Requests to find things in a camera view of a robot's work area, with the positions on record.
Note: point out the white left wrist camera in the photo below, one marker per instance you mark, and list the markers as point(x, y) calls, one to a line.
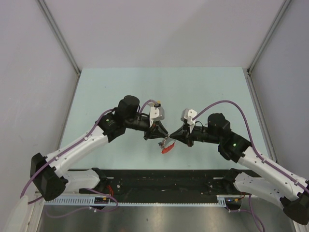
point(156, 113)

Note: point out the right aluminium frame post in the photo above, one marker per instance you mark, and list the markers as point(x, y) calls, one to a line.
point(269, 34)

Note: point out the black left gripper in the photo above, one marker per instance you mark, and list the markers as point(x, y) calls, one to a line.
point(153, 133)

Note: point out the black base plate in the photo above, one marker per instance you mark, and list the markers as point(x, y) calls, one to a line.
point(161, 183)

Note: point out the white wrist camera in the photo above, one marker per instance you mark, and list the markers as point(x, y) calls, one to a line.
point(187, 118)
point(156, 113)

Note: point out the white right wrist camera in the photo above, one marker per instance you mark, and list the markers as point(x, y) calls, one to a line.
point(187, 118)

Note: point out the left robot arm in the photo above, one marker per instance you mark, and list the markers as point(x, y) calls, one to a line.
point(50, 174)

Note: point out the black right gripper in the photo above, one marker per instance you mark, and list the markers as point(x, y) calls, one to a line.
point(183, 135)

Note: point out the red handled key organizer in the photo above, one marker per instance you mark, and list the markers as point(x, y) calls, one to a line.
point(166, 145)

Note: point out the left aluminium frame post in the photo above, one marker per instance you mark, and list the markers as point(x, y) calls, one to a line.
point(47, 14)

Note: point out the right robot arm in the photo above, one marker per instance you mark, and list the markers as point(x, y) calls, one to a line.
point(275, 184)

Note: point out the aluminium frame post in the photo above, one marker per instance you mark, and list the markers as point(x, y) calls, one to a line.
point(47, 14)
point(269, 34)

